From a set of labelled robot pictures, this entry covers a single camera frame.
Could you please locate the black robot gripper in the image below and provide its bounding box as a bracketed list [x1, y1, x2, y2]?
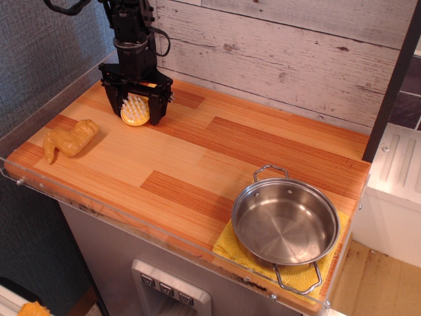
[99, 39, 173, 125]

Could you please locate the yellow brush with white bristles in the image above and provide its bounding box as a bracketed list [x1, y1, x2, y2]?
[120, 93, 151, 126]

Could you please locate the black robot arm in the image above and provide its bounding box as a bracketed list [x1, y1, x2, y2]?
[99, 1, 173, 125]

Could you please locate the yellow toy chicken wing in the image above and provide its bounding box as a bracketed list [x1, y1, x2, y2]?
[43, 119, 99, 164]

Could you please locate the clear acrylic table guard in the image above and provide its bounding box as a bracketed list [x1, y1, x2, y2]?
[1, 51, 372, 315]

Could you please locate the silver dispenser panel with buttons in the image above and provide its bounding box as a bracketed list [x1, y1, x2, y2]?
[131, 259, 212, 316]

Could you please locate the yellow dish cloth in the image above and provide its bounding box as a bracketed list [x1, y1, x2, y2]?
[212, 219, 339, 290]

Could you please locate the stainless steel pot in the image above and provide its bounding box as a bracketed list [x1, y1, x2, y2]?
[231, 165, 341, 296]

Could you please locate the orange object bottom left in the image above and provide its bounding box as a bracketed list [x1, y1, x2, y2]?
[17, 302, 51, 316]

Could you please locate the white cabinet at right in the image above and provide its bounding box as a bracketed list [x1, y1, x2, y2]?
[352, 124, 420, 267]

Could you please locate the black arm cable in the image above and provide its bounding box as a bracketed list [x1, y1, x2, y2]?
[43, 0, 172, 57]

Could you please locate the dark post right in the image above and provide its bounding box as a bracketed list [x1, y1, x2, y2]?
[362, 0, 420, 163]

